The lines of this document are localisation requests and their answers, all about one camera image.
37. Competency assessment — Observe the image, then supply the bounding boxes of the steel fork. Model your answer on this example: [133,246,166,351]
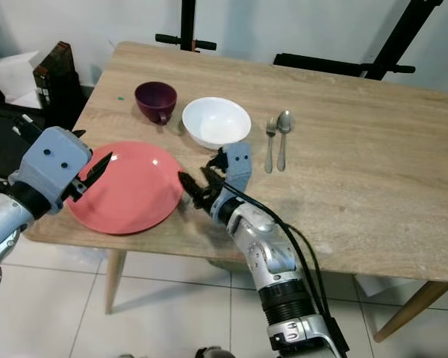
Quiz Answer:
[264,117,278,175]

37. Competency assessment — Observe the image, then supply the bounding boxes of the pink plate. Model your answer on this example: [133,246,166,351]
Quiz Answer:
[66,140,186,236]

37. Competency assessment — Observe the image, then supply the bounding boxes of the dark brown box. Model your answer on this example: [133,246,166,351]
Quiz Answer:
[32,42,84,114]

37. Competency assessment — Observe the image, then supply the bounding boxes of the black upright stand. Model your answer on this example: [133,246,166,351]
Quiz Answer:
[155,0,218,52]

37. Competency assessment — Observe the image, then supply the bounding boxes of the white paper sheet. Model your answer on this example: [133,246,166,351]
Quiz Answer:
[0,50,43,106]

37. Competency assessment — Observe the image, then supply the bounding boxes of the black slanted metal frame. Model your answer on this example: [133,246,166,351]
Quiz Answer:
[273,0,446,82]

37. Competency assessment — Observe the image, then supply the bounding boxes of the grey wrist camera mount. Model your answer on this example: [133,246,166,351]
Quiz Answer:
[222,141,253,194]
[21,126,93,211]

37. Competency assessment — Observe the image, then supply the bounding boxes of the black case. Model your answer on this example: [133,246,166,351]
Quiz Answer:
[0,123,32,181]

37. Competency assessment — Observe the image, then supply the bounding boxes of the light wooden table leg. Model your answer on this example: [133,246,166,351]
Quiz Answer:
[104,249,128,315]
[373,280,448,343]

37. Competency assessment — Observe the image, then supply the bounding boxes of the steel table spoon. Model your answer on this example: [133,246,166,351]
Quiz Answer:
[276,110,295,172]

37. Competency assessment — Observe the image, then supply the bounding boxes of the white bowl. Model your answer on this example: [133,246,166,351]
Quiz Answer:
[181,97,252,151]

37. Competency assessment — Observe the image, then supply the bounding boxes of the purple cup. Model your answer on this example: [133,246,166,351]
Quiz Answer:
[134,81,178,126]

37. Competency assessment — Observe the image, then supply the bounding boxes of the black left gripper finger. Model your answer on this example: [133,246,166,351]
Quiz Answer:
[83,152,113,198]

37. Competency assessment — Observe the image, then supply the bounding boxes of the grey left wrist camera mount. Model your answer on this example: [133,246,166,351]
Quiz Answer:
[21,126,93,211]

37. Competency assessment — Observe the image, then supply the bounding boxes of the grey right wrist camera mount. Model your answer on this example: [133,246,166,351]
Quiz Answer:
[222,141,253,194]

